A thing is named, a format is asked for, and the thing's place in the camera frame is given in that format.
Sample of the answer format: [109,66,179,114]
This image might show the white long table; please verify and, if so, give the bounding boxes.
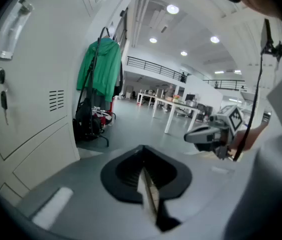
[136,91,158,107]
[152,96,204,135]

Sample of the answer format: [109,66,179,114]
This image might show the black backpack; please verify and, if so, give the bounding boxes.
[72,97,105,142]

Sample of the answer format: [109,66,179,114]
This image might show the red white bag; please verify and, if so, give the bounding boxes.
[92,106,114,127]

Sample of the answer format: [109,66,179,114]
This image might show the person's white shirt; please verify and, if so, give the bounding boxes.
[224,56,282,240]

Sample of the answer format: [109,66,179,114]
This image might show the black clip-mounted device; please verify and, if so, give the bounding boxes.
[260,18,282,63]

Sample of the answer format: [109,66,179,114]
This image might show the key with black fob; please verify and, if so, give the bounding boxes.
[0,67,10,126]

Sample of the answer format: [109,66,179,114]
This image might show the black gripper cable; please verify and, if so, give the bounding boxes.
[232,51,264,162]

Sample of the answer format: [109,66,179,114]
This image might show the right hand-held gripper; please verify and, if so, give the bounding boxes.
[183,105,247,160]

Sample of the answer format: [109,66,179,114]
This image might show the clear label holder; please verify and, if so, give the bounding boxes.
[0,0,35,61]

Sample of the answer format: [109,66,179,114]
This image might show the black coat rack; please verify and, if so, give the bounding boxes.
[74,26,118,148]

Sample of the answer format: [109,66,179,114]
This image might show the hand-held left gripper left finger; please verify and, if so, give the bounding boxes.
[15,145,167,240]

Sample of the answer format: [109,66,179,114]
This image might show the person's right forearm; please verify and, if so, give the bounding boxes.
[230,122,269,155]

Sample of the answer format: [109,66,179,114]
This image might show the black railing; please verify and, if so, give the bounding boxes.
[202,79,247,91]
[126,55,188,84]

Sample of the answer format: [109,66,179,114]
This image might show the green hooded jacket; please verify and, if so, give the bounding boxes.
[76,37,123,103]

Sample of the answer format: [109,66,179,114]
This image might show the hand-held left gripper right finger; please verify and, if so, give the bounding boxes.
[144,145,234,240]

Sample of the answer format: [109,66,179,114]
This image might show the white metal locker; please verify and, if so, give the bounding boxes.
[0,0,122,206]

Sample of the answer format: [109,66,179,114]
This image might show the black garment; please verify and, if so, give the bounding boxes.
[113,61,124,97]

